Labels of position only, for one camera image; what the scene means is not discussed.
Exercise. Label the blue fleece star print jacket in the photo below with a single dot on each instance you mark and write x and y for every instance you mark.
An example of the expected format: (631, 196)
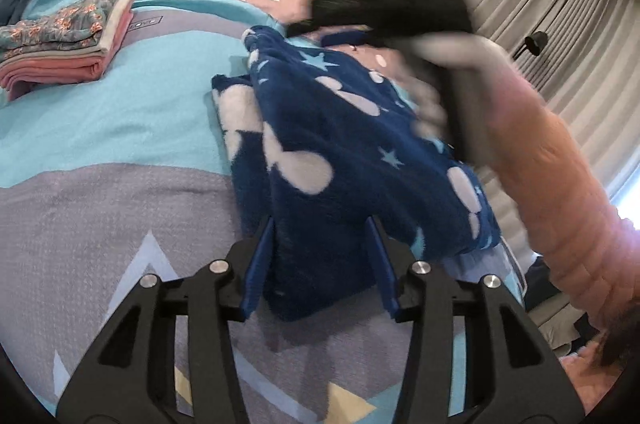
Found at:
(340, 144)

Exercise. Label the beige curtain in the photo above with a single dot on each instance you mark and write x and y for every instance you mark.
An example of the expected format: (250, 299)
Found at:
(575, 29)

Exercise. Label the black floor lamp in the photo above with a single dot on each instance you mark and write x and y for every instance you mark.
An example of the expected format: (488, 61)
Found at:
(536, 43)

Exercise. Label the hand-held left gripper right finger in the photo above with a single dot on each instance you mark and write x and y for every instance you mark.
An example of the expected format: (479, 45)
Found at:
(382, 264)

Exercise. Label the stack of folded clothes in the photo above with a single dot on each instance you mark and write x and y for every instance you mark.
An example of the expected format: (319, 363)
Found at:
(60, 34)

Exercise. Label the person's right hand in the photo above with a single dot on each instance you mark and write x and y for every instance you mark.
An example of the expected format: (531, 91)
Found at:
(430, 104)

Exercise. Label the person's right forearm pink sleeve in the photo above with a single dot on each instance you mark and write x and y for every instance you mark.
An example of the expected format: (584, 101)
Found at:
(550, 184)

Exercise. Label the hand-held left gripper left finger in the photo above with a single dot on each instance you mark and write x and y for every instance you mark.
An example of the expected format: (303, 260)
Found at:
(257, 264)

